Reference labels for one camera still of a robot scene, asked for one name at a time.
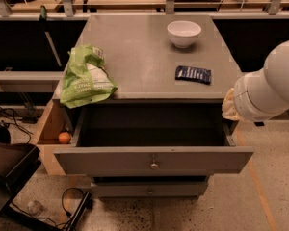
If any grey bottom drawer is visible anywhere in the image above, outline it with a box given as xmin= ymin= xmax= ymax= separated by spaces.
xmin=91 ymin=182 xmax=208 ymax=198

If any black floor cable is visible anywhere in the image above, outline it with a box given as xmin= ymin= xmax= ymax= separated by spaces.
xmin=9 ymin=187 xmax=94 ymax=231

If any orange ball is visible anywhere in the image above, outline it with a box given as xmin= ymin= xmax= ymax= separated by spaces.
xmin=58 ymin=132 xmax=71 ymax=144

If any wooden box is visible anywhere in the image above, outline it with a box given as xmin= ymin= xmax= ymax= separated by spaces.
xmin=33 ymin=100 xmax=79 ymax=175

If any metal rail frame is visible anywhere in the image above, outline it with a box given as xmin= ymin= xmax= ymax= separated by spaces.
xmin=0 ymin=0 xmax=289 ymax=21

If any green handled tool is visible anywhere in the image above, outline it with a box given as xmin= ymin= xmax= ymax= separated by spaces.
xmin=39 ymin=5 xmax=62 ymax=67

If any dark blue snack packet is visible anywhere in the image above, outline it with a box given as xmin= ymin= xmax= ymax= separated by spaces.
xmin=175 ymin=65 xmax=211 ymax=85

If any green chip bag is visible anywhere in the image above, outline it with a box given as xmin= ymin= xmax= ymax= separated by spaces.
xmin=60 ymin=44 xmax=118 ymax=109

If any white ceramic bowl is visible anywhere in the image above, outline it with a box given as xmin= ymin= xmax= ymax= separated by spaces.
xmin=167 ymin=20 xmax=201 ymax=48

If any grey drawer cabinet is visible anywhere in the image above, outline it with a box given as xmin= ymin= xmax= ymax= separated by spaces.
xmin=52 ymin=13 xmax=256 ymax=199

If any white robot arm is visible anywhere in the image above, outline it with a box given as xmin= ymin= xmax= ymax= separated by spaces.
xmin=222 ymin=40 xmax=289 ymax=122

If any black bin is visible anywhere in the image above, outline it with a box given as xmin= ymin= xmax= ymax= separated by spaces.
xmin=0 ymin=125 xmax=40 ymax=216

